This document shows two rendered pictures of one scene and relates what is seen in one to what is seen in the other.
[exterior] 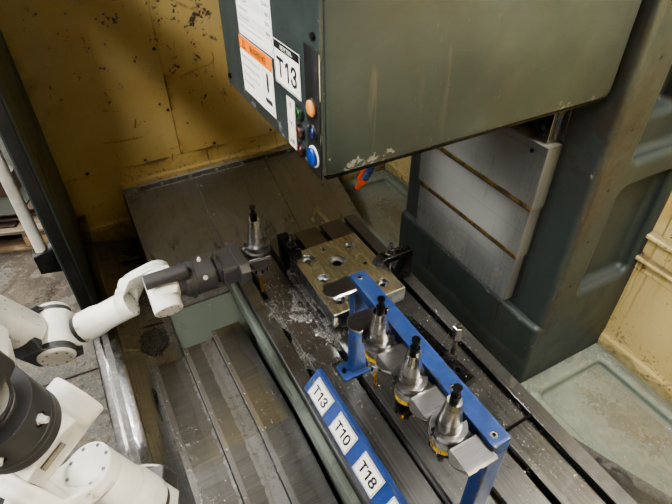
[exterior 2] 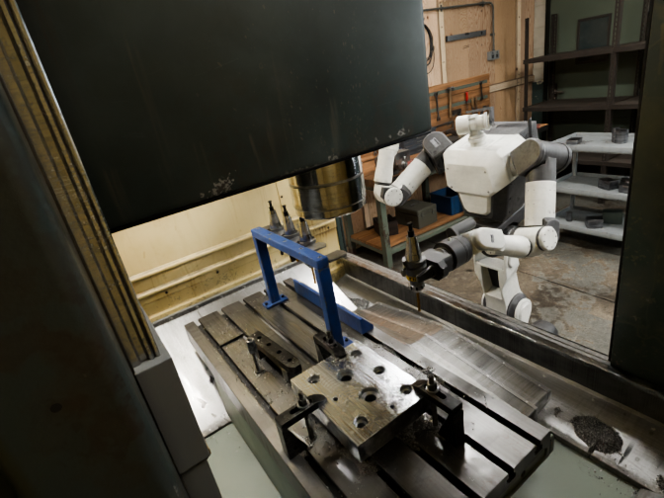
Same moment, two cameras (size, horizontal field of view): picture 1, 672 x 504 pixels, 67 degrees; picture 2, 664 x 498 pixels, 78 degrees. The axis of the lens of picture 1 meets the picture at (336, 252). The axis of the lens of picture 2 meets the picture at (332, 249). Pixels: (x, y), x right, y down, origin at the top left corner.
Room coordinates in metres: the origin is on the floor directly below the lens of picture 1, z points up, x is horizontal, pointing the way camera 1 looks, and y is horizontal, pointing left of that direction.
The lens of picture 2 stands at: (1.93, -0.07, 1.71)
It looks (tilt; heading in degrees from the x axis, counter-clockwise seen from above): 23 degrees down; 177
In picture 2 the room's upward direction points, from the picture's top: 10 degrees counter-clockwise
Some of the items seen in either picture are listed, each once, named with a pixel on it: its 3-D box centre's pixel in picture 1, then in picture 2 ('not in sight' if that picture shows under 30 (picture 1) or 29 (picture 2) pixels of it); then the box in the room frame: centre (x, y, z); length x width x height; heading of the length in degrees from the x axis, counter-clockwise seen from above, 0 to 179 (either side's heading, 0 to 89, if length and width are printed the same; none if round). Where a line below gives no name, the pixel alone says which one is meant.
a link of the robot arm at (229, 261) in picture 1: (219, 267); (440, 258); (0.91, 0.28, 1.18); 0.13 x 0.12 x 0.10; 28
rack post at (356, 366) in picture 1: (358, 329); (330, 309); (0.83, -0.05, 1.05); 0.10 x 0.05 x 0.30; 118
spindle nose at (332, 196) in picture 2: not in sight; (326, 181); (1.07, -0.01, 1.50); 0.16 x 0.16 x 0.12
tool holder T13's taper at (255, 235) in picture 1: (255, 230); (412, 247); (0.96, 0.19, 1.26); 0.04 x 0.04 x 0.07
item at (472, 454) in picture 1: (469, 455); not in sight; (0.42, -0.21, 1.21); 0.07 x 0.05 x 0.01; 118
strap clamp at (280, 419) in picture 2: (391, 261); (303, 417); (1.17, -0.17, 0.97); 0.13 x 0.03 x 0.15; 118
